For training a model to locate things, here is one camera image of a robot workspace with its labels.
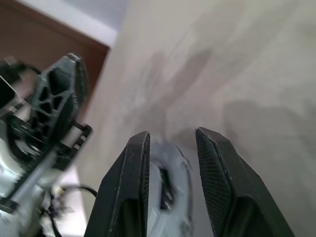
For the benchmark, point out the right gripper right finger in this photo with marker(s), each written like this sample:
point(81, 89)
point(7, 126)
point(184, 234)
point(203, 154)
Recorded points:
point(222, 185)

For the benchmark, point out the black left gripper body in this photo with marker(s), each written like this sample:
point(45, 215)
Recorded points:
point(64, 158)

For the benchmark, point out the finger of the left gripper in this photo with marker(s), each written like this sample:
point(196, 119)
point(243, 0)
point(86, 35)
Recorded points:
point(61, 98)

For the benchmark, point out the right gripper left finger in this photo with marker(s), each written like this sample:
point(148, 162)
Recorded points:
point(123, 185)

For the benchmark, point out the black and silver round object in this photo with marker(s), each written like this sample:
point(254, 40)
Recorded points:
point(172, 172)

